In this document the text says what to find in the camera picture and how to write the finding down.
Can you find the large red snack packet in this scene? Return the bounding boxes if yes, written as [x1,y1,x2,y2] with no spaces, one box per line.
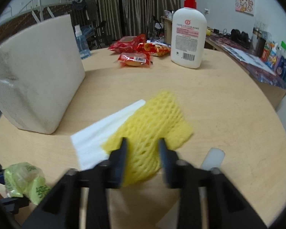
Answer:
[108,35,147,54]

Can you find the black folding stand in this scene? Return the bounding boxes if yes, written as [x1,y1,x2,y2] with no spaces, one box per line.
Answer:
[147,15,168,44]

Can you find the hanging dark clothes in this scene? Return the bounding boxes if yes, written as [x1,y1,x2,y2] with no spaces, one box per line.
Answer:
[71,0,99,27]

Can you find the orange snack packet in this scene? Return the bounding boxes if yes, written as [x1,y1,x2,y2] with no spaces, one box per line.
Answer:
[136,42,171,57]

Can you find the small red snack packet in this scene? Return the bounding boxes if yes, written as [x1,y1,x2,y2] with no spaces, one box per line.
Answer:
[114,52,153,69]

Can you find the black folding chair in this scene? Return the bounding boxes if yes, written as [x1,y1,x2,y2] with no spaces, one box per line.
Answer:
[90,20,110,50]

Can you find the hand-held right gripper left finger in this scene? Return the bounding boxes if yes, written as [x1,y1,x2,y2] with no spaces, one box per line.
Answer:
[21,137,128,229]

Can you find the wooden desk with drawers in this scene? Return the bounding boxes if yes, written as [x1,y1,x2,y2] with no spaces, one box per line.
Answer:
[161,15,175,46]

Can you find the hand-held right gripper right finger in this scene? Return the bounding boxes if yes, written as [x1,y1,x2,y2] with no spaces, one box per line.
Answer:
[158,139,269,229]

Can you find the white paper sheets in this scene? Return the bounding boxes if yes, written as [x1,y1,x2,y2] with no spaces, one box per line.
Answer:
[221,43,276,73]

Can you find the black headphones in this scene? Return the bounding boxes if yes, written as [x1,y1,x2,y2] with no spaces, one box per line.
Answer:
[230,28,252,49]

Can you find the row of toiletry bottles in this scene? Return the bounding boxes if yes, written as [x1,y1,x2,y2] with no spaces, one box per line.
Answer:
[251,20,286,83]

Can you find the cartoon wall poster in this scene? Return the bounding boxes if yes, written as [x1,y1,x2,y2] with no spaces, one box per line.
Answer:
[235,0,255,17]

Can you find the white foam box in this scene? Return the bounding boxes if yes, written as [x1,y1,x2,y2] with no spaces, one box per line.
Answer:
[0,14,86,134]

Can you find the brown curtain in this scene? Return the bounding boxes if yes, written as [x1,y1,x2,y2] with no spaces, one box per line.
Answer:
[123,0,181,44]
[64,0,124,41]

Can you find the printed desk mat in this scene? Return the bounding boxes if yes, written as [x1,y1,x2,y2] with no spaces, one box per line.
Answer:
[206,32,286,91]

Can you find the white tissue pack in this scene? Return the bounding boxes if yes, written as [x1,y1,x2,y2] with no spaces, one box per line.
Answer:
[70,99,146,170]

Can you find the white lotion pump bottle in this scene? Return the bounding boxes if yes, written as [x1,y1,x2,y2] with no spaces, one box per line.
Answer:
[170,0,208,69]

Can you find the white metal bunk bed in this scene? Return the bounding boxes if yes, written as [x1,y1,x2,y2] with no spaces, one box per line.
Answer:
[0,0,72,45]

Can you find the yellow foam net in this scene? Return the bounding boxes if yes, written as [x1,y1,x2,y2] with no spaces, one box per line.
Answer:
[100,90,194,188]

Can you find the green tissue packet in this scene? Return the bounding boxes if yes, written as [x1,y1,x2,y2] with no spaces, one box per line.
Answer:
[3,162,52,205]

